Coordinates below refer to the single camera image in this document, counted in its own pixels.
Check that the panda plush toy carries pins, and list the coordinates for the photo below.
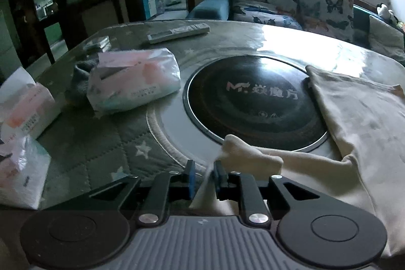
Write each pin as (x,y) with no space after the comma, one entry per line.
(385,12)

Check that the light blue cabinet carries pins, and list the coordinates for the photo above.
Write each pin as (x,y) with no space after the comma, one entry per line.
(151,1)

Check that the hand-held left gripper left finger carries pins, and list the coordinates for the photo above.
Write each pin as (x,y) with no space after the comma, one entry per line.
(190,181)

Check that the beige cushion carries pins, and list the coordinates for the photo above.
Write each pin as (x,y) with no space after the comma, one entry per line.
(386,36)

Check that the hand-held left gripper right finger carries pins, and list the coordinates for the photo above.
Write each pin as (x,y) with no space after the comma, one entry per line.
(217,180)

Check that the blue sofa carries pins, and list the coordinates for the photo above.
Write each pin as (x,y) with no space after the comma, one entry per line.
(208,9)

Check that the large butterfly print pillow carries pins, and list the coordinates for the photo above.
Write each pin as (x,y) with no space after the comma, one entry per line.
(327,15)

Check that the pink white tissue pack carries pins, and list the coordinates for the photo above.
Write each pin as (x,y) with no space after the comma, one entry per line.
(133,83)
(25,111)
(19,175)

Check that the dark wooden chair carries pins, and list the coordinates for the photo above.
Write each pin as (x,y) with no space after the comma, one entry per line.
(95,17)

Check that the cream long-sleeve top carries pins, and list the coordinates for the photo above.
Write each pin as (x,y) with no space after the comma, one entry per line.
(364,130)

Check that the black round induction cooktop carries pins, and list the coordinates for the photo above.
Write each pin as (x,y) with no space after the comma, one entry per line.
(253,99)

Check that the small clear packet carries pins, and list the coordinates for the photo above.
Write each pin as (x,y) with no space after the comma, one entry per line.
(97,44)

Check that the dark glass-door cabinet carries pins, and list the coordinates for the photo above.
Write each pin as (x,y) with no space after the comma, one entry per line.
(38,4)

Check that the white remote control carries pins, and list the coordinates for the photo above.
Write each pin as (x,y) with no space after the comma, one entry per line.
(177,32)

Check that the grey knit cloth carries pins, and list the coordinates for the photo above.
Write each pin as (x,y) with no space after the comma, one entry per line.
(79,83)

